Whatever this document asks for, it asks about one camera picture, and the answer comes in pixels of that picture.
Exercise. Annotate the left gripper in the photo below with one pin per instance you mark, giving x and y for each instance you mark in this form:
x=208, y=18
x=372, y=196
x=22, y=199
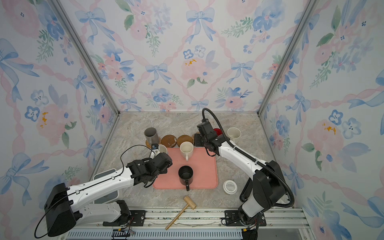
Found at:
x=165, y=171

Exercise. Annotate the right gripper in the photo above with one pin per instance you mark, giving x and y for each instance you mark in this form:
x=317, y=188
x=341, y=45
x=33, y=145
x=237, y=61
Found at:
x=197, y=138

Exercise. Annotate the red interior white mug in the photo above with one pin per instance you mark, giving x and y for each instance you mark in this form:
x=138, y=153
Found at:
x=218, y=131

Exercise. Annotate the brown cork round coaster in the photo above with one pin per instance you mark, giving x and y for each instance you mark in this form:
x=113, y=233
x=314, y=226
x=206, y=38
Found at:
x=184, y=138

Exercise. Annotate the woven rattan coaster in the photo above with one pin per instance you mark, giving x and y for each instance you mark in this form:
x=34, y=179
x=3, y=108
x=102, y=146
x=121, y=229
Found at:
x=148, y=144

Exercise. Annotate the blue handled cream mug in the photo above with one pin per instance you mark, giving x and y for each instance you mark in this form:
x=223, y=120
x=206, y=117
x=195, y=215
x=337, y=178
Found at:
x=163, y=149

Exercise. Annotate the dark brown glossy coaster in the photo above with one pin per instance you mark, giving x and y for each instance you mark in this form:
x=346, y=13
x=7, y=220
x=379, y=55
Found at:
x=169, y=141

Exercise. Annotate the grey mug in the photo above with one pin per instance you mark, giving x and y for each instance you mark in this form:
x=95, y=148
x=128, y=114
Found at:
x=151, y=135

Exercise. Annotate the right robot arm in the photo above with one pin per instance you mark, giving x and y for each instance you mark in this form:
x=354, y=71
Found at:
x=266, y=184

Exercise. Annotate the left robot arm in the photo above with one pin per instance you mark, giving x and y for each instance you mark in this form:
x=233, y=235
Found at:
x=67, y=207

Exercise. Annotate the pink tray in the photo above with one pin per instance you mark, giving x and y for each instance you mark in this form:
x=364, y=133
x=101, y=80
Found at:
x=204, y=167

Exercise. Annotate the black mug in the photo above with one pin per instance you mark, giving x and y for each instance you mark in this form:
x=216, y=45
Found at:
x=186, y=176

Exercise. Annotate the white round lidded jar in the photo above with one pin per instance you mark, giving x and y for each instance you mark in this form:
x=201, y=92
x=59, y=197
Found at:
x=230, y=187

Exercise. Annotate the black stapler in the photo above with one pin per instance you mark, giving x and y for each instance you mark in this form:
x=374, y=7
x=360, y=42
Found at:
x=244, y=190

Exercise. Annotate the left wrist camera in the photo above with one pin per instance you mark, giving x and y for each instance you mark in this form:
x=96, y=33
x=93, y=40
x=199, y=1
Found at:
x=154, y=150

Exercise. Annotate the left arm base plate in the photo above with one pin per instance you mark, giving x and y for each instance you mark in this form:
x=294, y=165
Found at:
x=135, y=218

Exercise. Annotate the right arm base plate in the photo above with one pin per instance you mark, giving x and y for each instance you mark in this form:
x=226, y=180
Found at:
x=232, y=219

